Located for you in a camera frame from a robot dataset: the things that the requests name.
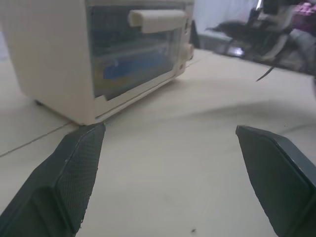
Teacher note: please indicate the black upright panel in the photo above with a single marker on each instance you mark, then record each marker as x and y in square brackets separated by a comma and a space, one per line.
[195, 34]

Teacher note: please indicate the purple object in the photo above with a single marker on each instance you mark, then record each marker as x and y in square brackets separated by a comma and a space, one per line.
[305, 10]

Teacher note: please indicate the cream toaster oven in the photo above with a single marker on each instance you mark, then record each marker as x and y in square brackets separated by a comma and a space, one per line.
[54, 61]

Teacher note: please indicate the cream oven knob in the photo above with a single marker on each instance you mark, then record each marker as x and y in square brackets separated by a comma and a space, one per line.
[187, 26]

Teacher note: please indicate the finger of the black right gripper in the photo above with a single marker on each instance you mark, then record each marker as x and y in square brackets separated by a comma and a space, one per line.
[229, 27]

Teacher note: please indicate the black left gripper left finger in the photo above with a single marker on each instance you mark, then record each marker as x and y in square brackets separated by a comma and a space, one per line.
[61, 182]

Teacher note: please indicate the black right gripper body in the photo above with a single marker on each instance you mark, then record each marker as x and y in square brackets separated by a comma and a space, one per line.
[254, 37]

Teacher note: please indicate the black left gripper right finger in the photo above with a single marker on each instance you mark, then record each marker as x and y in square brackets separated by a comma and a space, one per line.
[279, 180]

